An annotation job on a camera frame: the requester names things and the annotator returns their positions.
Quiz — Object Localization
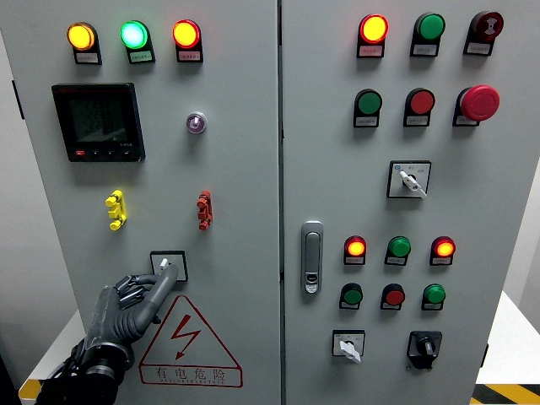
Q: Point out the large green push button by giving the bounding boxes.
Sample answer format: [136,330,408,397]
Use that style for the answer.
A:
[414,13,446,42]
[354,89,383,116]

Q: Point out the black display meter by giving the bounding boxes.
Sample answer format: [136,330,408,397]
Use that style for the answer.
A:
[51,83,147,164]

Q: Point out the small red handle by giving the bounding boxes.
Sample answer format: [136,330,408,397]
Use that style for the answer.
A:
[196,190,213,232]

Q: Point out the red warning triangle sticker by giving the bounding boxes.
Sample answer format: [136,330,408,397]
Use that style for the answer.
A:
[138,294,245,389]

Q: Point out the large yellow lamp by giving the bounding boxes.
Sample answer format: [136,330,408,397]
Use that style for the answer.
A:
[67,22,97,51]

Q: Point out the small green lamp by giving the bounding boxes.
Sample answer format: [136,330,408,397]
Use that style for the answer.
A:
[386,235,412,258]

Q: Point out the large lit green lamp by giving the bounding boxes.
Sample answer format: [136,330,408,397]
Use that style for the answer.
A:
[120,19,149,50]

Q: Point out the small yellow handle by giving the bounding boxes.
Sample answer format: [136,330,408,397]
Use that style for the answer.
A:
[105,189,127,231]

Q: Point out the large red stop button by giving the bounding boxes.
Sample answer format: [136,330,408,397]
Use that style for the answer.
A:
[457,84,501,123]

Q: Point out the turn switch with white handle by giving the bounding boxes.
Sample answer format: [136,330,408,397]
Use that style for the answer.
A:
[149,251,189,283]
[332,329,366,365]

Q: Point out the black yellow striped tape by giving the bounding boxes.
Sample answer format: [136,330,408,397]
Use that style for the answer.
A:
[470,383,540,405]
[19,379,56,402]

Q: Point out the small red push button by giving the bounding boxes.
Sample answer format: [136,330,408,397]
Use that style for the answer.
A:
[381,283,407,307]

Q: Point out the large red-rimmed lit lamp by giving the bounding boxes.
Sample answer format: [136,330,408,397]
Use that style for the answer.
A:
[172,19,202,49]
[359,13,390,44]

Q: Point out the small white lamp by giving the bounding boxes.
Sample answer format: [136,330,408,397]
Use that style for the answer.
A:
[186,111,208,135]

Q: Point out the silver door lock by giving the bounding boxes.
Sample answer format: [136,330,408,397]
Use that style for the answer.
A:
[300,220,325,294]

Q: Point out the small green push button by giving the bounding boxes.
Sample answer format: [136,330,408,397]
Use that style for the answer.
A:
[423,283,447,305]
[340,283,364,306]

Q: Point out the small red lit lamp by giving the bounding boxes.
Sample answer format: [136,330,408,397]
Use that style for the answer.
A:
[344,235,367,257]
[431,235,457,258]

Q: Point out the turn switch with black handle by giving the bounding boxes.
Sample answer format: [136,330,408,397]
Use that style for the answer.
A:
[406,331,444,371]

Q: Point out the dark red buzzer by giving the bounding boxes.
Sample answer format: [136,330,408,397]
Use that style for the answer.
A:
[471,10,505,42]

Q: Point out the large red push button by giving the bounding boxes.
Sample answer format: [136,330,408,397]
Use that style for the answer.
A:
[405,88,436,116]

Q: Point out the large turn switch white handle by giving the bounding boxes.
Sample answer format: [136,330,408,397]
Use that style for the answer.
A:
[386,160,432,200]

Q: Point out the pale grey cabinet door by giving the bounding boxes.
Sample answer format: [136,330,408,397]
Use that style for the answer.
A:
[0,0,283,405]
[280,0,540,405]

